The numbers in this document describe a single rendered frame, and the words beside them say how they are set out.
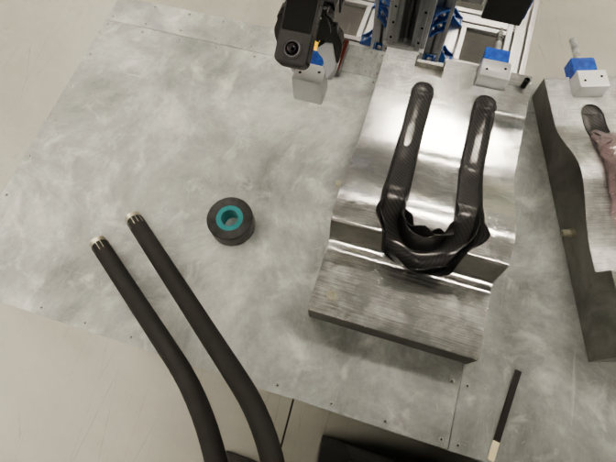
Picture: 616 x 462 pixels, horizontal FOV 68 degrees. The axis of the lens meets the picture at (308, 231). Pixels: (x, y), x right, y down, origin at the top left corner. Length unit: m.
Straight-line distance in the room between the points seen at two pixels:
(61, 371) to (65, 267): 0.92
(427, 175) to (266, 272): 0.31
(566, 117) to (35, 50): 2.16
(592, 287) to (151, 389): 1.31
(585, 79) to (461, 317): 0.49
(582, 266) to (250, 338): 0.54
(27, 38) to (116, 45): 1.45
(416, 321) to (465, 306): 0.08
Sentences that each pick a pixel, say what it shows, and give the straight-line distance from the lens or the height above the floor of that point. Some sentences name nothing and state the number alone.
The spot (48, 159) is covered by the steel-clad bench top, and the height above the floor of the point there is 0.80.
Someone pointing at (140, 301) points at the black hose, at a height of 0.85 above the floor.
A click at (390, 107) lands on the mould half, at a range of 0.83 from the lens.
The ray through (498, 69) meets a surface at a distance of 0.88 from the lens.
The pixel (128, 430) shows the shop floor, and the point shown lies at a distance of 1.68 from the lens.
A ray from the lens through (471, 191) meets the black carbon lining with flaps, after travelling 0.76.
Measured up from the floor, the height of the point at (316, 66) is 0.96.
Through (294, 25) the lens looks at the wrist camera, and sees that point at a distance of 0.64.
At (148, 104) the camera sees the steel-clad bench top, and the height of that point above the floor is 0.80.
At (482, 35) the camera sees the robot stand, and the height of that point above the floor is 0.21.
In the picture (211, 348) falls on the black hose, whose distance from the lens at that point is 0.68.
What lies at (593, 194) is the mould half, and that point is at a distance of 0.84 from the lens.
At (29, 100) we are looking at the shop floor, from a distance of 2.33.
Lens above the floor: 1.55
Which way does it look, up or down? 69 degrees down
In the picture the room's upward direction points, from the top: 7 degrees counter-clockwise
